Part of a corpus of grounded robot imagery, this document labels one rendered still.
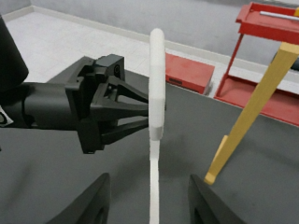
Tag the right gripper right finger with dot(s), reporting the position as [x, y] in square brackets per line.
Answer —
[206, 206]

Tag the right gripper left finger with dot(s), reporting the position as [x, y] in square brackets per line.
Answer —
[90, 207]

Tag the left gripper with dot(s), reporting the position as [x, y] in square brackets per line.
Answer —
[64, 107]

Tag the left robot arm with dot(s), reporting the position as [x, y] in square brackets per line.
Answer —
[13, 72]

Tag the yellow wooden hanger rack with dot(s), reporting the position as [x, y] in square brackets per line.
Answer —
[285, 59]

